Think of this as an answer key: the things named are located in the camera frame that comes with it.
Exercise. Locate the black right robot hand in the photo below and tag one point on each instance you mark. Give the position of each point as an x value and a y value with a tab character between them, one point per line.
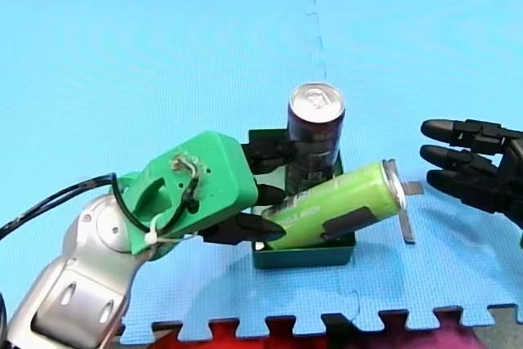
490	185

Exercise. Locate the shallow green tray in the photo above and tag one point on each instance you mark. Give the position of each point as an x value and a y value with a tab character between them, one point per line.
302	259

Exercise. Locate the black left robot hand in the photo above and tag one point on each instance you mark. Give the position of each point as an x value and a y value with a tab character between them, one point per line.
241	230

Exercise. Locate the green drink can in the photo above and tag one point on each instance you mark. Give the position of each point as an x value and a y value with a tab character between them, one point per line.
343	198

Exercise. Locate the dark purple drink can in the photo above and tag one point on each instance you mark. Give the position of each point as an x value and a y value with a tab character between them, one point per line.
314	128

